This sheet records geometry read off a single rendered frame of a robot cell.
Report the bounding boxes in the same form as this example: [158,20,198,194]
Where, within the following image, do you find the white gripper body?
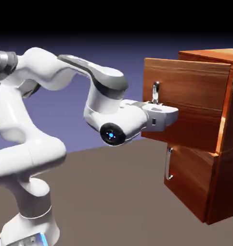
[146,103,179,128]

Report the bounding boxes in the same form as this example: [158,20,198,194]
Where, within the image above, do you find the curved silver metal handle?
[165,147,174,181]
[151,81,161,105]

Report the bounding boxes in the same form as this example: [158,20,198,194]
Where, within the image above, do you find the wooden cabinet door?
[164,143,220,223]
[141,57,232,154]

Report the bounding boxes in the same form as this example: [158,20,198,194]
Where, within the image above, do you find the brown wooden cabinet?
[163,48,233,225]

